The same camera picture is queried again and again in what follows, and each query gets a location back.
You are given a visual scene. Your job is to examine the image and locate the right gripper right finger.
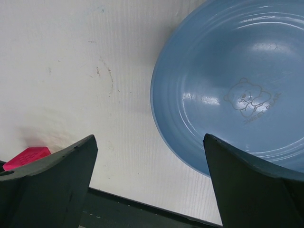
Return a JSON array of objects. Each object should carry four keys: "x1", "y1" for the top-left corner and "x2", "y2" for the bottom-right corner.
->
[{"x1": 203, "y1": 134, "x2": 304, "y2": 228}]

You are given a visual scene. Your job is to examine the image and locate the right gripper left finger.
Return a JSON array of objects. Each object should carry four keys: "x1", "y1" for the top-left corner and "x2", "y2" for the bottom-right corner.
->
[{"x1": 0, "y1": 135, "x2": 98, "y2": 228}]

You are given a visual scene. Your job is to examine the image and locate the pink plastic cube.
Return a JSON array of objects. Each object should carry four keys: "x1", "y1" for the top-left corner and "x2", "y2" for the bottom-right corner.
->
[{"x1": 2, "y1": 147, "x2": 51, "y2": 171}]

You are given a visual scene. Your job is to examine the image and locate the blue plastic plate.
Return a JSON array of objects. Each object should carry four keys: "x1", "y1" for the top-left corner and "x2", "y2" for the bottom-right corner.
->
[{"x1": 150, "y1": 0, "x2": 304, "y2": 175}]

